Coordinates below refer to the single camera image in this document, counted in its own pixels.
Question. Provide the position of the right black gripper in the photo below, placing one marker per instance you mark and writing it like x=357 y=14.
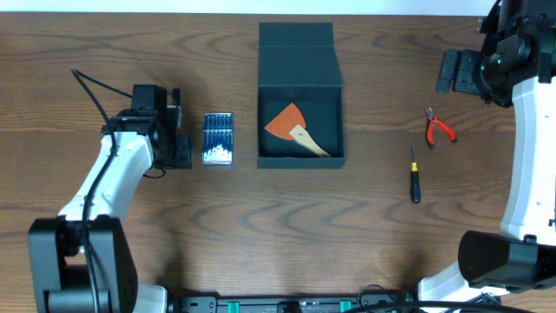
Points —
x=470 y=76

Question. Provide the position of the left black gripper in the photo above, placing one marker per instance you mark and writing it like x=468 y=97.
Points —
x=183 y=150

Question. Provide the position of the clear blue precision screwdriver case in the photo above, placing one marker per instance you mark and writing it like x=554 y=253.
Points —
x=218 y=139

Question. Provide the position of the orange scraper wooden handle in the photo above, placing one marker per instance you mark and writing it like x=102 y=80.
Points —
x=290 y=125

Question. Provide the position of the black handled claw hammer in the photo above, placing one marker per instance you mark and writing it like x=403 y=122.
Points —
x=177 y=103

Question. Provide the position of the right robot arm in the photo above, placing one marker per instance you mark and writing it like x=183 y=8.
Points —
x=514 y=68

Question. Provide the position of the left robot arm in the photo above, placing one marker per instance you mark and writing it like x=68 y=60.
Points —
x=80 y=259

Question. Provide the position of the black yellow screwdriver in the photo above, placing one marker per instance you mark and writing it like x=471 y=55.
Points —
x=415 y=192

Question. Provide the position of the black open gift box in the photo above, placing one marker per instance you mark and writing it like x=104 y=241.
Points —
x=298 y=64

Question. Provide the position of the red black handled pliers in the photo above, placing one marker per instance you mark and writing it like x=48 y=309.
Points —
x=434 y=121

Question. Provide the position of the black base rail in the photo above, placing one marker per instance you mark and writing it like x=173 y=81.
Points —
x=292 y=304

